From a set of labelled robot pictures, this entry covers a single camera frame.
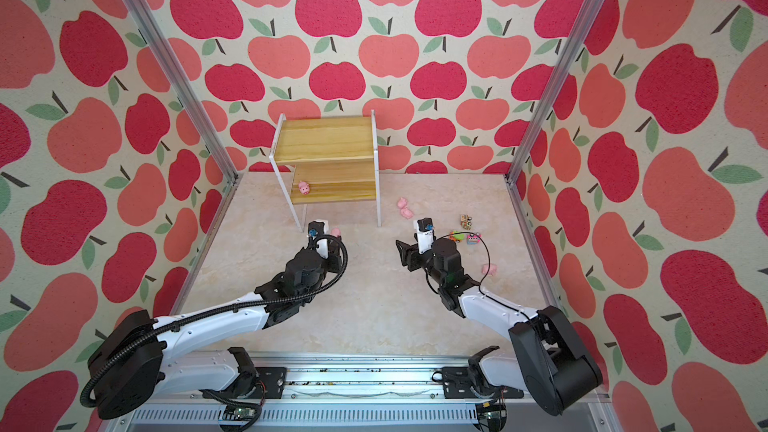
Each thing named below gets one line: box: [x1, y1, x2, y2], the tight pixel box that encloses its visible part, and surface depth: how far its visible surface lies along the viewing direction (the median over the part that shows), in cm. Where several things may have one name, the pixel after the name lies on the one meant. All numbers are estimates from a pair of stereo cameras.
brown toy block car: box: [460, 214, 473, 230], surface depth 107 cm
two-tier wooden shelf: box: [268, 110, 381, 233], surface depth 87 cm
